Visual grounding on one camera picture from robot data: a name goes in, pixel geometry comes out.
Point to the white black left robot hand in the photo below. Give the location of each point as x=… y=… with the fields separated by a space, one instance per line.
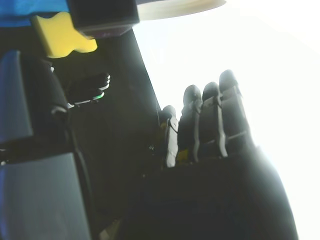
x=212 y=200

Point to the purple box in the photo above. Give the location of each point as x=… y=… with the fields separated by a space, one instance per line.
x=105 y=15

